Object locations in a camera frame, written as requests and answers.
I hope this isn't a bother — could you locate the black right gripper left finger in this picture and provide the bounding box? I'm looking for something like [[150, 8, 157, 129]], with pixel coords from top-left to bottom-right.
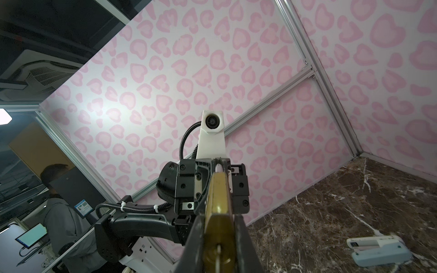
[[174, 216, 205, 273]]

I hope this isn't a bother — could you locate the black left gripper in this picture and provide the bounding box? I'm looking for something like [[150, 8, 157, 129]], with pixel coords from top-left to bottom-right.
[[174, 158, 250, 215]]

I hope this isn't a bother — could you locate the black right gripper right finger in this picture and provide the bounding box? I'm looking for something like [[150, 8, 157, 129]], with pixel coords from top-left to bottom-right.
[[234, 215, 264, 273]]

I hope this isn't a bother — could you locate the brass padlock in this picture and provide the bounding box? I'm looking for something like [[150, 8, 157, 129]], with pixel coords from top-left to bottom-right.
[[203, 164, 236, 273]]

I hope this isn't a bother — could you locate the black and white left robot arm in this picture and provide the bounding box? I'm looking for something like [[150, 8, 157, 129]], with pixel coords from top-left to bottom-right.
[[94, 159, 216, 262]]

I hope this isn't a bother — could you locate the white stapler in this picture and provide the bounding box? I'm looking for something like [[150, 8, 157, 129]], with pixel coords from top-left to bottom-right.
[[347, 235, 413, 267]]

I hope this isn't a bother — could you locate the person in grey shirt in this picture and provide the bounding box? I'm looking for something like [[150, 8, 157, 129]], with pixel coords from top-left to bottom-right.
[[41, 164, 107, 273]]

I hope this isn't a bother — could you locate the computer monitor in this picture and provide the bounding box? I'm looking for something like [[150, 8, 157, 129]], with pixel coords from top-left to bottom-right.
[[15, 223, 47, 249]]

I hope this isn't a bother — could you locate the ceiling air conditioner unit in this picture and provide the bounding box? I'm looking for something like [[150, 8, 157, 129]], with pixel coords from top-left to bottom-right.
[[1, 50, 83, 102]]

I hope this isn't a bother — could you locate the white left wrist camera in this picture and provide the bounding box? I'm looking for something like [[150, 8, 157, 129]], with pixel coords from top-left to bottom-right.
[[196, 110, 226, 159]]

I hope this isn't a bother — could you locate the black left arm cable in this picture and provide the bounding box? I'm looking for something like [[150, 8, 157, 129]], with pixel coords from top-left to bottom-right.
[[95, 121, 203, 219]]

